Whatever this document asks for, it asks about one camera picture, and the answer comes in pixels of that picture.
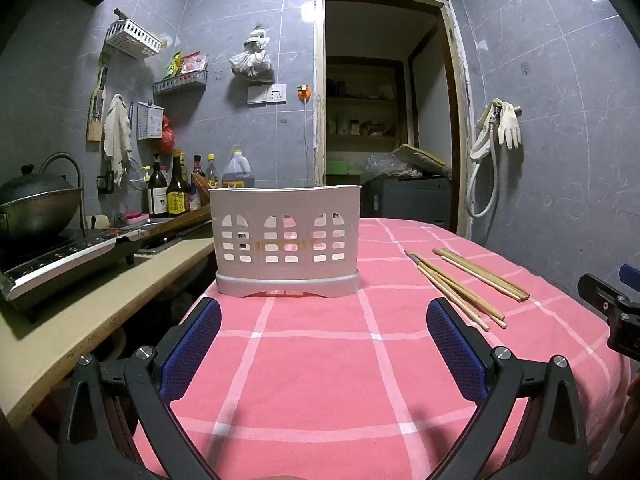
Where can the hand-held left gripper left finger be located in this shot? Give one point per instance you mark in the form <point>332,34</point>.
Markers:
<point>192,350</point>

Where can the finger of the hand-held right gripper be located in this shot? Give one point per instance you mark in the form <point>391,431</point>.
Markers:
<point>602,292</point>
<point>631,274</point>

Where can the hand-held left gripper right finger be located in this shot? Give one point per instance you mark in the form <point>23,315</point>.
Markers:
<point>455,350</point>

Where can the bunch of wooden chopsticks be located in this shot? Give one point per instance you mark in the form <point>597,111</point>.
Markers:
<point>450,287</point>

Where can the white plastic chopstick holder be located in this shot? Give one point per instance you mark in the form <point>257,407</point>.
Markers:
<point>285,200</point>

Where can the person's right hand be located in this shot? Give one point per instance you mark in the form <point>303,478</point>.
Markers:
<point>634,405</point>

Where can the beige kitchen counter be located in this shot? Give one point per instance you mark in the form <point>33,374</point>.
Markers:
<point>100,310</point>

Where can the steel sink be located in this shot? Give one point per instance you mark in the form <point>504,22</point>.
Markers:
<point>165,243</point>

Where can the pink checked tablecloth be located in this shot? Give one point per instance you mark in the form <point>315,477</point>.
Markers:
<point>325,360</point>

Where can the dark wooden board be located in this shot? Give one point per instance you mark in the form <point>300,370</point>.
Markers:
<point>180,219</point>

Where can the pink sponge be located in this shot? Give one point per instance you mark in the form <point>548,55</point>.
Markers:
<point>136,216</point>

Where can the steel scourer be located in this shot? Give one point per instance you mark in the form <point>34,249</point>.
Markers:
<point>119,219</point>

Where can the dark bottle yellow label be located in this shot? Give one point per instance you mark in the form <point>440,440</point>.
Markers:
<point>177,195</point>

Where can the black induction cooker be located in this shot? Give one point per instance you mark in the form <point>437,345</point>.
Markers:
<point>65,260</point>

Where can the dark bottle white label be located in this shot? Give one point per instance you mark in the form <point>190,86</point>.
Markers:
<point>158,195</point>

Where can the beige scrub sponge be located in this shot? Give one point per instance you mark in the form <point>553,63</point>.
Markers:
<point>98,222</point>

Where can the dark grey cabinet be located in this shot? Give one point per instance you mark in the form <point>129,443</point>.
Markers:
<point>405,197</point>

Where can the clear bottle yellow cap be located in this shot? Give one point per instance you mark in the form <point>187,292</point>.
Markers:
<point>212,172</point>

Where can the small dark sauce bottle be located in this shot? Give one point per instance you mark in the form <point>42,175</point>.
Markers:
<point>198,167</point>

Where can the metal strainer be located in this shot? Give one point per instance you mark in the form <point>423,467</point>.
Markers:
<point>136,176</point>

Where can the large oil jug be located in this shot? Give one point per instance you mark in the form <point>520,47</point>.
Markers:
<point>239,172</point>

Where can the cream rubber glove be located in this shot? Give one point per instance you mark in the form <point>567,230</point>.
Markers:
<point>482,135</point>
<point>509,127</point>

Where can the yellow edged cushion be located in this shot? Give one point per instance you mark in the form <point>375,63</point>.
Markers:
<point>420,157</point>

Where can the crumpled clear plastic wrap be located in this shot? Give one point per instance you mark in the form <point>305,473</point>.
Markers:
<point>378,167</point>

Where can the curved metal faucet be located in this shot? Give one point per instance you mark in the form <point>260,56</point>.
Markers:
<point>80,180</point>

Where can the dark metal wok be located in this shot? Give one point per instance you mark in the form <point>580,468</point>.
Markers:
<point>35,220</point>

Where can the red plastic bag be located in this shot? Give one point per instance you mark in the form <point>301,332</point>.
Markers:
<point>167,135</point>

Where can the green box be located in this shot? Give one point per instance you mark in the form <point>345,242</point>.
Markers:
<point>337,167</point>

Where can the white dish towel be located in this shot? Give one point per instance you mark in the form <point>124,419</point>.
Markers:
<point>117,135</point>

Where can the dark wok lid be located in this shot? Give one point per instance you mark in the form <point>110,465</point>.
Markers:
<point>35,185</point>

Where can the wooden shelf unit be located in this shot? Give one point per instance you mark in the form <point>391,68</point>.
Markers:
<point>365,102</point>

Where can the yellow green packet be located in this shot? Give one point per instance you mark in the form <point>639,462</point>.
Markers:
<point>173,65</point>

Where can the red snack packet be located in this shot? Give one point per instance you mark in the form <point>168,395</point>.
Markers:
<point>194,63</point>

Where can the clear hanging plastic bag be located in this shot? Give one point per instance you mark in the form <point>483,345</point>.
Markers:
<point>251,62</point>

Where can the black wall socket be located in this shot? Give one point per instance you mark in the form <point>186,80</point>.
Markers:
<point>105,184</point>

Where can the metal wall tap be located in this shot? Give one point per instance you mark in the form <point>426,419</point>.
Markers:
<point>495,112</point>

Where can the small wall hook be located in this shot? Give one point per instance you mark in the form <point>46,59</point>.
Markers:
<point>525,68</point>

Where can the white perforated wall box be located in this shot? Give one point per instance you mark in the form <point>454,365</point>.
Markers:
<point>149,122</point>

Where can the white wall switch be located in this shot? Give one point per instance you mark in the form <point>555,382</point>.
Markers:
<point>257,95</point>

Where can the grey wall rack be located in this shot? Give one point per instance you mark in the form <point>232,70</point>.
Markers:
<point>180,83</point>

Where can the white wall socket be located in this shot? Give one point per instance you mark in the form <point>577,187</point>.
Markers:
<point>277,93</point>

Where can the worn wooden door frame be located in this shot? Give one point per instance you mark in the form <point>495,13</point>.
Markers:
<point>318,110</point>

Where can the orange wall plug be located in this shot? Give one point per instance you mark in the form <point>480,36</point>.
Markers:
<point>303,93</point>

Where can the white wall basket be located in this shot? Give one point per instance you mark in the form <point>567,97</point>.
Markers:
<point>132,37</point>

